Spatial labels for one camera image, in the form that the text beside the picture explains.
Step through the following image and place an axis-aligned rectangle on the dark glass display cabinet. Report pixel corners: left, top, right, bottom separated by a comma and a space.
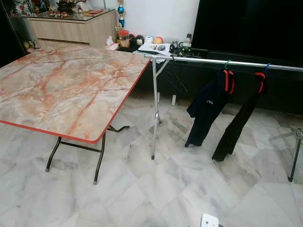
0, 0, 41, 55

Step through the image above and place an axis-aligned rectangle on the red-lidded jar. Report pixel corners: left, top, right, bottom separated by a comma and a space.
118, 30, 131, 48

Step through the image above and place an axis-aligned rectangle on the black green gadget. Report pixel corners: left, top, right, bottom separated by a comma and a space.
170, 41, 184, 53

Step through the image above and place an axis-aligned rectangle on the light wooden sideboard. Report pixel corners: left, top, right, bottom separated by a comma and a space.
27, 9, 118, 48

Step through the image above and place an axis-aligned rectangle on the white plastic bag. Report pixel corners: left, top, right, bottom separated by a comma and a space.
105, 36, 120, 51

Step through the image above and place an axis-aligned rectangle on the clear plastic bottle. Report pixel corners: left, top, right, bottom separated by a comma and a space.
184, 33, 193, 50

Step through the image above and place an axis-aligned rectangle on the thin black wire hanger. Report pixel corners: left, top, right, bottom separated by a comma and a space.
159, 57, 190, 94

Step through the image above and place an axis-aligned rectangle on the white figurine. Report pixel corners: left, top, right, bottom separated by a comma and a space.
73, 0, 93, 12

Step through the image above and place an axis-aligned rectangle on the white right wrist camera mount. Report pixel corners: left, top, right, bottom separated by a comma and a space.
200, 213, 220, 227

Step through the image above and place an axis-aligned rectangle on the dark teapot ornament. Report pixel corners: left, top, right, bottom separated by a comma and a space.
57, 0, 74, 12

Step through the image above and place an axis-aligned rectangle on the white printed paper sheet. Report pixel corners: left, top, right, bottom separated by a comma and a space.
137, 43, 172, 57

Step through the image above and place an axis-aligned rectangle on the large black television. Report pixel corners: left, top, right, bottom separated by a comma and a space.
192, 0, 303, 65

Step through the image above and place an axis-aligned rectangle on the black TV console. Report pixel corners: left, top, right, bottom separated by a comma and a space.
116, 45, 303, 115

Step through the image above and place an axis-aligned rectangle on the black shirt with red collar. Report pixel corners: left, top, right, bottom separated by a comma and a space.
212, 71, 268, 163

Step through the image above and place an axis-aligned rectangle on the navy shirt with red collar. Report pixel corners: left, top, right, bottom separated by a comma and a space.
185, 70, 236, 148

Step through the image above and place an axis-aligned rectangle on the marble-top folding table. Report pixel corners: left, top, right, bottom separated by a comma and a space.
0, 45, 152, 185

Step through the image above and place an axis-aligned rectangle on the blue and gold trophy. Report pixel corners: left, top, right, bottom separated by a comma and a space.
116, 0, 126, 28

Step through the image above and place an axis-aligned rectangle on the silver metal clothes rack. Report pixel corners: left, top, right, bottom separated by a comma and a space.
144, 53, 303, 183

